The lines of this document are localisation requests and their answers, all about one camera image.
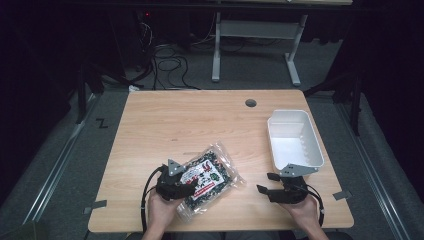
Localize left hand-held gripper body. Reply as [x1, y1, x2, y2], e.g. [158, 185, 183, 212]
[155, 158, 193, 202]

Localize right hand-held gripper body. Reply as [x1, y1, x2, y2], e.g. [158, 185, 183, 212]
[268, 162, 318, 205]

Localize clear bag of dark beans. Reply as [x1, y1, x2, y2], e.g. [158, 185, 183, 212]
[175, 141, 247, 223]

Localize person's right hand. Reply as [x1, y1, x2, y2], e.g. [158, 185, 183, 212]
[280, 194, 320, 229]

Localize person's left hand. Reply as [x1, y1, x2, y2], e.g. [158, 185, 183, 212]
[147, 190, 184, 232]

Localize white plastic bin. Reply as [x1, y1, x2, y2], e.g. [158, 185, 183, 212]
[266, 109, 325, 177]

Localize grey tape strip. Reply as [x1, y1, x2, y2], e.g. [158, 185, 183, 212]
[332, 189, 353, 201]
[82, 199, 108, 215]

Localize black metal stand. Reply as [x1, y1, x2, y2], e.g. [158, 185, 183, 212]
[75, 61, 105, 125]
[302, 71, 364, 137]

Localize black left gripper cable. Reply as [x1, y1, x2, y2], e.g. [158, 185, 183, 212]
[140, 165, 165, 233]

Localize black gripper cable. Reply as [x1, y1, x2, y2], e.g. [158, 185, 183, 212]
[305, 183, 326, 228]
[140, 165, 165, 233]

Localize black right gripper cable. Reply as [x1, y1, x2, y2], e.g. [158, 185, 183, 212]
[305, 183, 326, 228]

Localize metal floor rail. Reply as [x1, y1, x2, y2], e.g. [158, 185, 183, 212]
[21, 92, 98, 225]
[334, 101, 416, 240]

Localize black floor cables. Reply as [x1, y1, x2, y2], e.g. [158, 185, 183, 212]
[150, 42, 202, 91]

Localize white metal desk frame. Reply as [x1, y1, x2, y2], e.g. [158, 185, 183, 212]
[211, 11, 310, 87]

